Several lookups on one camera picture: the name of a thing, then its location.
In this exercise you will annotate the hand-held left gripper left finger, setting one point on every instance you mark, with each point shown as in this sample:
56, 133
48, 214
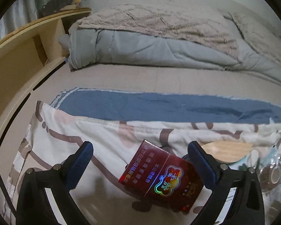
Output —
79, 163

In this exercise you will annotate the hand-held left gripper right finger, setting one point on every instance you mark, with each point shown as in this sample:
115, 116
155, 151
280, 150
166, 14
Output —
201, 161

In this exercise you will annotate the red cigarette box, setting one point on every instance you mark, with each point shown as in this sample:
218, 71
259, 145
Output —
161, 175

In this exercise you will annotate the brown tape roll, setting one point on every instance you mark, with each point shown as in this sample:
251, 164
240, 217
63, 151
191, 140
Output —
271, 174

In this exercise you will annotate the wooden oval board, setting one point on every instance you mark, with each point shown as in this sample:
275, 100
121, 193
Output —
227, 151

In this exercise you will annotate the printed cartoon blanket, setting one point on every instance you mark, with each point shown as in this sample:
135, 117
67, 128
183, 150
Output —
89, 126

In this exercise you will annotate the clear plastic bag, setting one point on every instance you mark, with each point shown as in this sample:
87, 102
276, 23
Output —
278, 145

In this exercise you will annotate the bed with beige sheet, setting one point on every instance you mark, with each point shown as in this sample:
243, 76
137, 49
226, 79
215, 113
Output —
142, 79

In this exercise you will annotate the wooden shelf unit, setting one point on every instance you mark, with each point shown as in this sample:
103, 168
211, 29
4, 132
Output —
16, 58

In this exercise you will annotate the folded beige grey duvet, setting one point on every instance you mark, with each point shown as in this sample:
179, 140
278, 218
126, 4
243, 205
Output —
267, 46
154, 35

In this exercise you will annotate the black bag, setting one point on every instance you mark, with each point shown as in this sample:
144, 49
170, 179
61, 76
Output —
55, 5

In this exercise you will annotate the grey curtain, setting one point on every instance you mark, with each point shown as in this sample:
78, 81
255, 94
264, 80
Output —
21, 11

